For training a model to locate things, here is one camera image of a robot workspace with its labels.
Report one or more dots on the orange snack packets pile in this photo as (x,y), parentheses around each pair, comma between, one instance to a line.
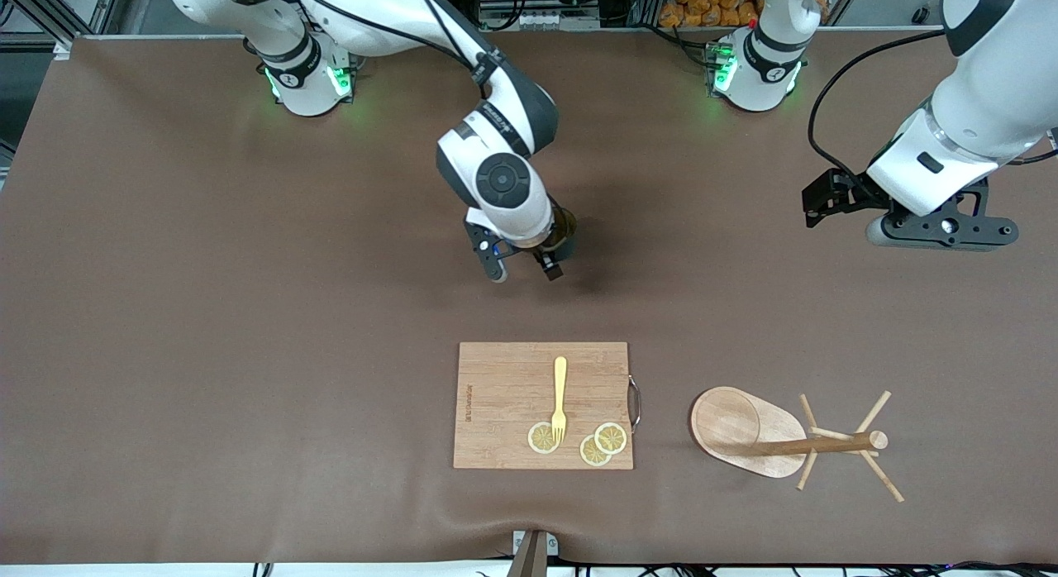
(711,7)

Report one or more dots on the brown table mat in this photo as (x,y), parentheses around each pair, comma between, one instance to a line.
(248,271)

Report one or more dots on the metal table clamp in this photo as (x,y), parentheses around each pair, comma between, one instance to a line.
(533,560)

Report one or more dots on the lemon slice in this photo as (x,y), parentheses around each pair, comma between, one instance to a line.
(612,438)
(590,455)
(537,438)

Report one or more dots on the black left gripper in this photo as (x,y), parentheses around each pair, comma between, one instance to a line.
(850,192)

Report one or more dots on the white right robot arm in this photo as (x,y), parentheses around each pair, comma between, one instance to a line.
(496,180)

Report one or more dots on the dark green mug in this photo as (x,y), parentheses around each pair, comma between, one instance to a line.
(566,226)

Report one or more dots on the yellow plastic fork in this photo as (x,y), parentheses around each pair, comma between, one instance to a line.
(560,387)

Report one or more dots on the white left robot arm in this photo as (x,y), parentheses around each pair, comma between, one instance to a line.
(992,81)

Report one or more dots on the wooden cutting board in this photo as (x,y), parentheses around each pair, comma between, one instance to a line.
(504,395)

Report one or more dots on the wooden mug tree rack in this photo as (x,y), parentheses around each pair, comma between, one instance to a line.
(727,424)

